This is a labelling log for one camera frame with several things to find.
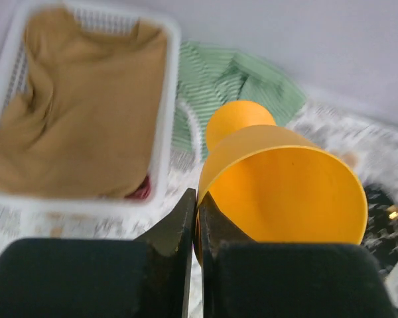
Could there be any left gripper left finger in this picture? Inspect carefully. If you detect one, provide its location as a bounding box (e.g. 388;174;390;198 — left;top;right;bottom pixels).
0;189;196;317

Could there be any white plastic basket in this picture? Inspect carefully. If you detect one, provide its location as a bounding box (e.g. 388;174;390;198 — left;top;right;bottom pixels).
0;1;181;215

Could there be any brown cloth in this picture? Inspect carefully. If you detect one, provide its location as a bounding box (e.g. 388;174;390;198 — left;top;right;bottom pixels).
0;7;167;198

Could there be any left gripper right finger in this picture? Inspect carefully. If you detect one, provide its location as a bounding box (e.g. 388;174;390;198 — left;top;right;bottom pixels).
196;195;398;317

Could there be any green striped cloth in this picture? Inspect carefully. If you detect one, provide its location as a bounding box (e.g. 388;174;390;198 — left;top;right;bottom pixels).
172;41;306;162

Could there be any floral tablecloth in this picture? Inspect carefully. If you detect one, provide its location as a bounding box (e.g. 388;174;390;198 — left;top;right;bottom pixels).
0;99;398;312

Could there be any gold wine glass rack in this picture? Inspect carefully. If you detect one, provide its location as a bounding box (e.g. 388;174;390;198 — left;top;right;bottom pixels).
361;184;398;276

